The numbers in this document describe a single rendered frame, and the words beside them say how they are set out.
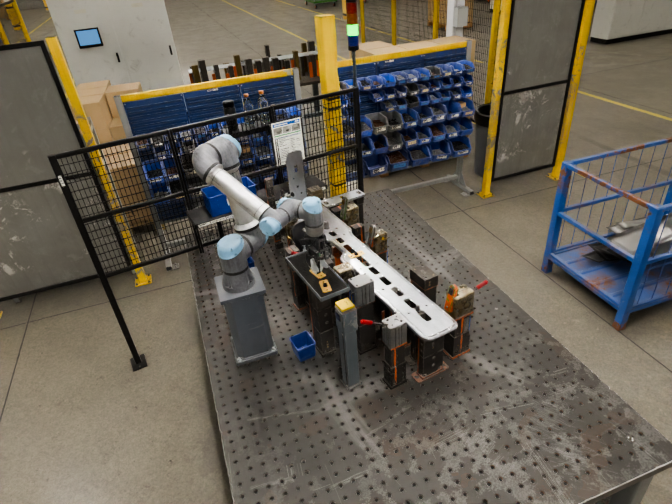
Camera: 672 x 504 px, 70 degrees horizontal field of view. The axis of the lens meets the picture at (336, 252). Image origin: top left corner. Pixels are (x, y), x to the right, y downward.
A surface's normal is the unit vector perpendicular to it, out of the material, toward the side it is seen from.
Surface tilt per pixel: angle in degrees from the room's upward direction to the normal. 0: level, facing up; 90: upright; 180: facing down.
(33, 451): 0
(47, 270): 95
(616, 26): 90
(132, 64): 90
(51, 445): 0
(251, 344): 90
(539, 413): 0
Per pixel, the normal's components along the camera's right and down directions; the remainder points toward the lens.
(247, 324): 0.34, 0.49
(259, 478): -0.07, -0.84
